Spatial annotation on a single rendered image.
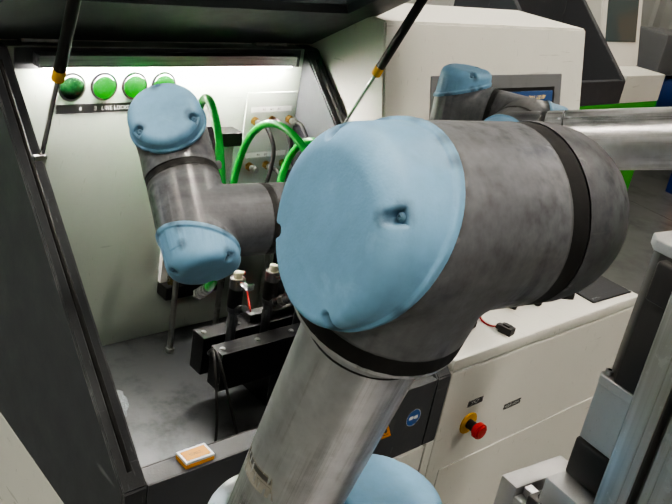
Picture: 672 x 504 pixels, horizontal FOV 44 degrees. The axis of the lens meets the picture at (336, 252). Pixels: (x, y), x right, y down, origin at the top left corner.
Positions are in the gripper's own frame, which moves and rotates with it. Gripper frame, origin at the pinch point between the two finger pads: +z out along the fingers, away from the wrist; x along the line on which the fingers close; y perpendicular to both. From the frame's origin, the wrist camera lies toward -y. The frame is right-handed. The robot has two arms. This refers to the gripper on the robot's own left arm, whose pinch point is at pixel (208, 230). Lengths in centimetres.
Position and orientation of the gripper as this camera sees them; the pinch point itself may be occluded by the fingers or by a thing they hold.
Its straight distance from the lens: 115.9
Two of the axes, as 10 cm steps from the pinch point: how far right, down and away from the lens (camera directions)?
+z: -0.1, 3.7, 9.3
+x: 10.0, -0.8, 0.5
